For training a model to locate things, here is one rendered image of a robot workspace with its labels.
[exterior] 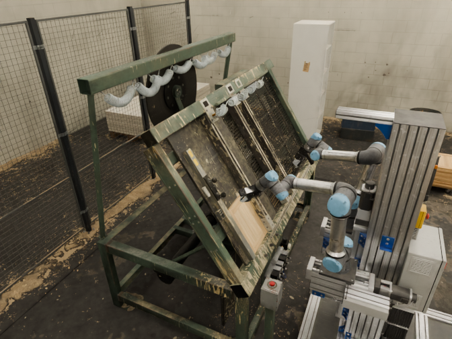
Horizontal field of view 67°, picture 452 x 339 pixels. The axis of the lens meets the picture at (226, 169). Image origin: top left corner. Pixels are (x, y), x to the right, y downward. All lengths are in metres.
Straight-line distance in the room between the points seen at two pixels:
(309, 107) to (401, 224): 4.37
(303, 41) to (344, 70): 1.69
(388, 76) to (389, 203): 5.48
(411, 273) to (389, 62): 5.53
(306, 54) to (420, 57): 2.30
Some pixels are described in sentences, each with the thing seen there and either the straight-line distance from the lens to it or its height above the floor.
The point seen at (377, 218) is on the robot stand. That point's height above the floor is 1.39.
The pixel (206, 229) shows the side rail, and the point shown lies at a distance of 2.26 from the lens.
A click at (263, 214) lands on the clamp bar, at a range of 2.79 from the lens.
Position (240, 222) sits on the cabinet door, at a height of 1.11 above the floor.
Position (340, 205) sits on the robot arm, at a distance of 1.95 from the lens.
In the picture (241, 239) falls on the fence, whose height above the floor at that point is 1.06.
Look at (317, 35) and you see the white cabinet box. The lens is 6.17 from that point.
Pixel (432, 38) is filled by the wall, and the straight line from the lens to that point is 7.51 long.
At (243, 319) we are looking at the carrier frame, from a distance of 2.72.
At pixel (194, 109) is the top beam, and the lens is 2.48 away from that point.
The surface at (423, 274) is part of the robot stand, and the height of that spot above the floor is 1.10.
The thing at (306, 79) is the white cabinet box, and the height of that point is 1.16.
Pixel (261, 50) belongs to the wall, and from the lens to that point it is 7.96.
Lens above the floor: 2.72
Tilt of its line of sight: 29 degrees down
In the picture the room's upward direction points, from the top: 1 degrees counter-clockwise
